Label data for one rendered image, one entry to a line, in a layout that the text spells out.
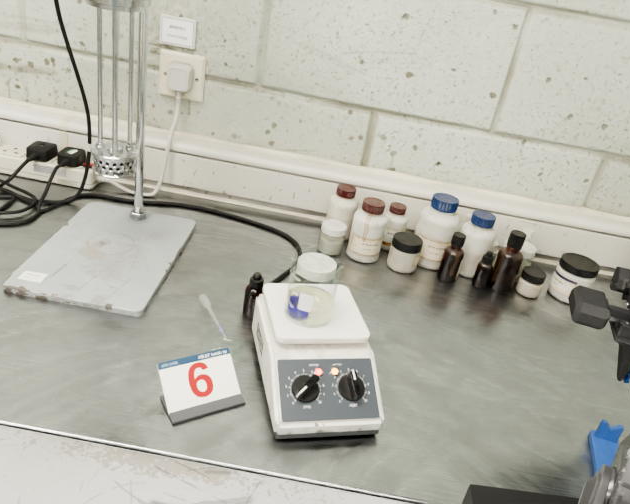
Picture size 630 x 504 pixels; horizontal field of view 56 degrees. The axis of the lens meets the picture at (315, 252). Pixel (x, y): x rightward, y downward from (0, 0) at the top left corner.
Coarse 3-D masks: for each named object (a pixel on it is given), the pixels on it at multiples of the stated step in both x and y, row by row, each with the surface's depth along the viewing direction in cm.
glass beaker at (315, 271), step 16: (304, 256) 74; (320, 256) 74; (336, 256) 73; (304, 272) 69; (320, 272) 75; (336, 272) 69; (288, 288) 72; (304, 288) 70; (320, 288) 70; (336, 288) 72; (288, 304) 72; (304, 304) 71; (320, 304) 71; (288, 320) 73; (304, 320) 72; (320, 320) 72
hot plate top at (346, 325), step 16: (272, 288) 79; (272, 304) 75; (336, 304) 78; (352, 304) 79; (272, 320) 73; (336, 320) 75; (352, 320) 75; (288, 336) 70; (304, 336) 71; (320, 336) 71; (336, 336) 72; (352, 336) 72; (368, 336) 73
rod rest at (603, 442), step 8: (600, 424) 75; (608, 424) 75; (592, 432) 76; (600, 432) 75; (608, 432) 75; (616, 432) 74; (592, 440) 75; (600, 440) 75; (608, 440) 75; (616, 440) 75; (592, 448) 74; (600, 448) 74; (608, 448) 74; (616, 448) 74; (592, 456) 73; (600, 456) 73; (608, 456) 73; (600, 464) 71; (608, 464) 72
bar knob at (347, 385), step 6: (354, 372) 69; (342, 378) 70; (348, 378) 70; (354, 378) 69; (360, 378) 71; (342, 384) 70; (348, 384) 70; (354, 384) 69; (360, 384) 70; (342, 390) 69; (348, 390) 70; (354, 390) 68; (360, 390) 69; (342, 396) 69; (348, 396) 69; (354, 396) 68; (360, 396) 70
